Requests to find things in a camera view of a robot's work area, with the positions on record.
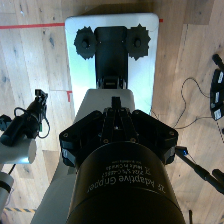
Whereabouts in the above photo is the black device with labels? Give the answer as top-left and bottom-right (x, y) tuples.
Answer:
(209, 53), (224, 122)

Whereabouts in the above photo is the white robot base platform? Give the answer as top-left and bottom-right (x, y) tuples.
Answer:
(64, 12), (160, 116)

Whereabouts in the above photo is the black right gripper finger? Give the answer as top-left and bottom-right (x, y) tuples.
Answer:
(115, 96), (179, 166)

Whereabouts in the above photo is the thin black floor cable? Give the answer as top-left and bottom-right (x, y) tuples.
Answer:
(151, 77), (214, 130)

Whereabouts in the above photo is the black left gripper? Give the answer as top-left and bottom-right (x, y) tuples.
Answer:
(0, 88), (117, 168)

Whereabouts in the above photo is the black tripod leg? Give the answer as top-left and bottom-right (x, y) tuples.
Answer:
(174, 145), (224, 195)

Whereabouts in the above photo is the black base column bracket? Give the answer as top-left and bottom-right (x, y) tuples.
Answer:
(94, 25), (130, 90)

